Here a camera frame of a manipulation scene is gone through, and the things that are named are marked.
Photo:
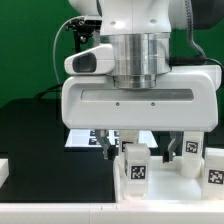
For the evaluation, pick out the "white marker sheet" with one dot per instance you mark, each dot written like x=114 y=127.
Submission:
x=86 y=138

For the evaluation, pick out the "white left barrier block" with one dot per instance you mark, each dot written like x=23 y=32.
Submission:
x=4 y=171

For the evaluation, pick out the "white square tabletop tray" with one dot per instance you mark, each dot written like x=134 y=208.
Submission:
x=165 y=182

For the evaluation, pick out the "white front barrier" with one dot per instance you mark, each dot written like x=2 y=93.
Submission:
x=155 y=212

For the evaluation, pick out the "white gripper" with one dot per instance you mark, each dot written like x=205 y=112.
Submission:
x=183 y=99

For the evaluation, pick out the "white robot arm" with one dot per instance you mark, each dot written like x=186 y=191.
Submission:
x=129 y=81

